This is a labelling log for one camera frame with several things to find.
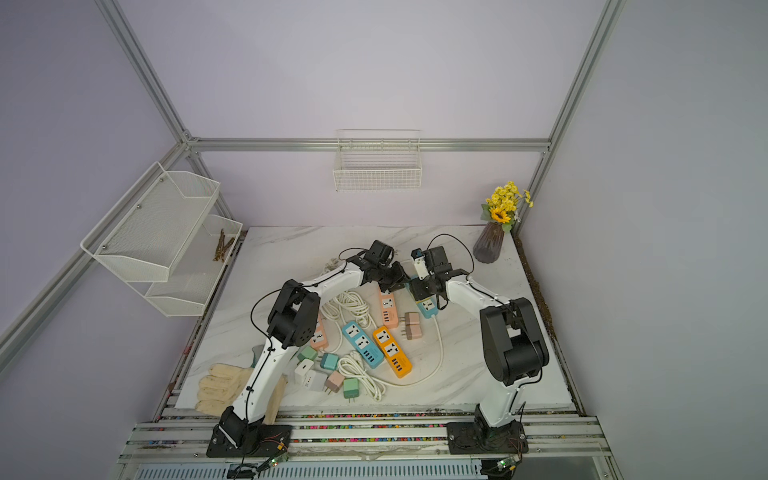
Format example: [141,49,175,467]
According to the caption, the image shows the beige plug adapter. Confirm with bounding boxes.
[404,324,423,340]
[403,312,421,326]

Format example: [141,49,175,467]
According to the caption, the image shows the dusty pink plug adapter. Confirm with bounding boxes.
[324,371,346,393]

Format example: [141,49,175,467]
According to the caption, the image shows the bright green plug adapter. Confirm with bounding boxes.
[342,378,360,401]

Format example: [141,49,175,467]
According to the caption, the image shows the grey white plug adapter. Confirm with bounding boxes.
[303,370,328,392]

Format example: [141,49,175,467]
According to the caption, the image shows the white USB charger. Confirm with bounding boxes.
[293,359,314,385]

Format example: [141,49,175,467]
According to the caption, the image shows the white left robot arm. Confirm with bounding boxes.
[227,240,407,424]

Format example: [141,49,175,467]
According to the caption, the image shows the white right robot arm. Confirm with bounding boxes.
[409,246,549,428]

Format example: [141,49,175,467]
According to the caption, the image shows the teal plug adapter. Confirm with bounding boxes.
[320,353,340,371]

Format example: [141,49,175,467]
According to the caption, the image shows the teal power strip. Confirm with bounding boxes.
[416,296,439,319]

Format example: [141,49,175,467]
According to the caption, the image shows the purple ribbed glass vase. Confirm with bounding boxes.
[472,222,505,264]

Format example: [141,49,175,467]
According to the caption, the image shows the yellow artificial flower bouquet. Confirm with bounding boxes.
[481,181,534,232]

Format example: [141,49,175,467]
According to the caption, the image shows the short pink power strip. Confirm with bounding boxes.
[310,317,329,351]

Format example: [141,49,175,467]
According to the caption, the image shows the orange power strip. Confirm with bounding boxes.
[373,326,412,379]

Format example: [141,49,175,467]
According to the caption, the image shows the brown sticks on shelf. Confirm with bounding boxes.
[214,229,236,262]

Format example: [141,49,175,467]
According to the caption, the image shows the beige cloth glove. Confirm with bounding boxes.
[194,363,288,425]

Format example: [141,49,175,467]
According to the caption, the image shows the white mesh two-tier shelf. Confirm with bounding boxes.
[80,163,242,317]

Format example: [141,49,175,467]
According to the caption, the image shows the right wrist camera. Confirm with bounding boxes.
[411,248,430,280]

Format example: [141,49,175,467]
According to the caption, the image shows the white coiled cable left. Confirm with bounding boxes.
[322,257,376,328]

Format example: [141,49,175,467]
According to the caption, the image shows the white wire wall basket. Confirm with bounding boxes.
[333,129,423,192]

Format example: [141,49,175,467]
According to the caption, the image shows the white bundled cable front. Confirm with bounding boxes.
[337,350,388,402]

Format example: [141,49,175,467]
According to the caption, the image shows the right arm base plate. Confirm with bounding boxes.
[446,416,529,454]

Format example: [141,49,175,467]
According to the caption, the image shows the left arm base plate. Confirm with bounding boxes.
[206,406,293,458]

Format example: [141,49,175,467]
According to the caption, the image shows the aluminium frame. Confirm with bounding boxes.
[0,0,628,480]

